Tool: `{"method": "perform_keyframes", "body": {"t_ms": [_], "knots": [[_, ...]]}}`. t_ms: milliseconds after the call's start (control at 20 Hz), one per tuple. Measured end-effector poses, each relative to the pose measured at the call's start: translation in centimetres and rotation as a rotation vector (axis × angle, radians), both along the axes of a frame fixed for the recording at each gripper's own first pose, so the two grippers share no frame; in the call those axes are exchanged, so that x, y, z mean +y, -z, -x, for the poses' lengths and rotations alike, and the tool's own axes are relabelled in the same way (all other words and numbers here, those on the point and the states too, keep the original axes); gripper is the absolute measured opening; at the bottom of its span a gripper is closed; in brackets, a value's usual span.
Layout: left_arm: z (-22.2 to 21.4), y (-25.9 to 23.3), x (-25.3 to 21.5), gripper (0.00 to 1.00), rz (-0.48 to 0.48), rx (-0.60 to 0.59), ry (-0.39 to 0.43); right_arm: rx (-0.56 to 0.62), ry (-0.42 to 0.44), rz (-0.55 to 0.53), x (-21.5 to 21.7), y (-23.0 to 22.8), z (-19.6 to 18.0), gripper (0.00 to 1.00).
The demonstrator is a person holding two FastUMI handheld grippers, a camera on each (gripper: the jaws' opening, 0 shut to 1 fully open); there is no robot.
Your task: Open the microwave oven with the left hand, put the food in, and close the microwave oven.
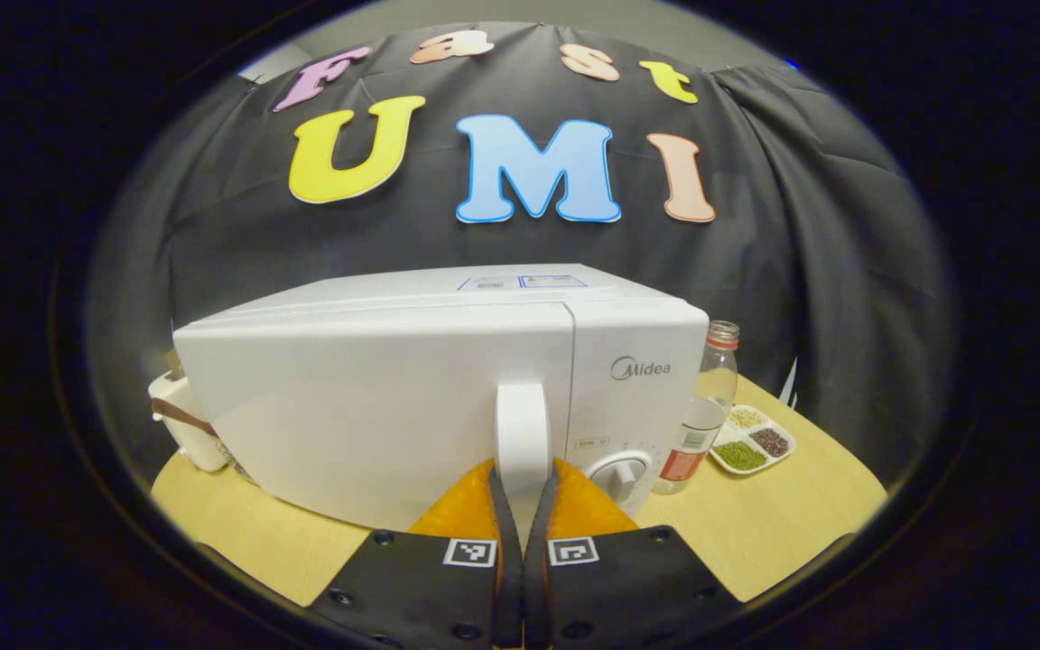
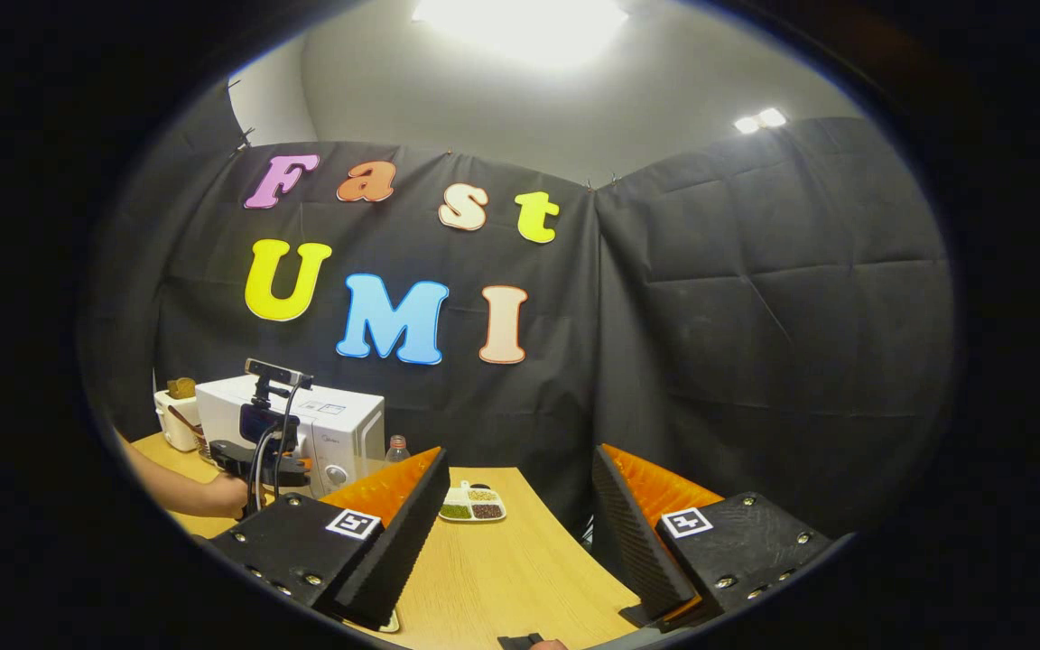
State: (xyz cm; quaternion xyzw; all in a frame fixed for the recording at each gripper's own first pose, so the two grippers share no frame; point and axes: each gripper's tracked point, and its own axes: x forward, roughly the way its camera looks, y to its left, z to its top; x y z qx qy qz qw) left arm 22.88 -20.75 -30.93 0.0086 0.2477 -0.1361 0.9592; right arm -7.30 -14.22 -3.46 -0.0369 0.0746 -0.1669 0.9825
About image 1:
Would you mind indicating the brown wooden spoon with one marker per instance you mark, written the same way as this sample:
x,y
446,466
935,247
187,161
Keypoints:
x,y
181,415

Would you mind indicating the white toaster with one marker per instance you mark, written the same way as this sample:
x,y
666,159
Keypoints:
x,y
190,447

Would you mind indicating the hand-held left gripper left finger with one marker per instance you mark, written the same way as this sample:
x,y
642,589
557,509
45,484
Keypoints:
x,y
412,596

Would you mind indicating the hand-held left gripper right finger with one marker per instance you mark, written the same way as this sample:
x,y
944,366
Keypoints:
x,y
628,596

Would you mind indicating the white divided dish with grains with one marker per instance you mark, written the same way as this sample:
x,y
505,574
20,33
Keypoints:
x,y
755,442

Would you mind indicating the white microwave oven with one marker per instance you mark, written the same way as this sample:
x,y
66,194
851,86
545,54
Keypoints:
x,y
357,406

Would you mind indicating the glass bottle with red label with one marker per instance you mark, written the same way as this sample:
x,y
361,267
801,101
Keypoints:
x,y
710,397

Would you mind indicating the black backdrop cloth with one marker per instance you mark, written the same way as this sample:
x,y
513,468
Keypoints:
x,y
800,226

